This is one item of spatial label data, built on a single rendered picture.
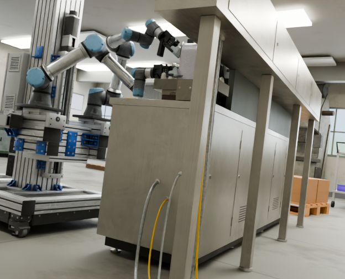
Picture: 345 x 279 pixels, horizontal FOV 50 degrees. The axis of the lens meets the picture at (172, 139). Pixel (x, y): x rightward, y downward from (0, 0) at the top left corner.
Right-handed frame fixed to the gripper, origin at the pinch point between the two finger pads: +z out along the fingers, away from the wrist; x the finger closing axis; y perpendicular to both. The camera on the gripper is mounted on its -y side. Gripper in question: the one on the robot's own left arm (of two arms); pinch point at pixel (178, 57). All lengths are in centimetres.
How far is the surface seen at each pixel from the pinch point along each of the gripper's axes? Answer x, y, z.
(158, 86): -26.3, -15.9, 18.3
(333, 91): 765, 118, -64
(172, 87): -26.4, -10.5, 25.5
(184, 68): -6.6, -1.1, 12.3
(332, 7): 368, 167, -79
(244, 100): 18, 9, 46
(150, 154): -32, -43, 46
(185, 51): -6.6, 6.6, 4.9
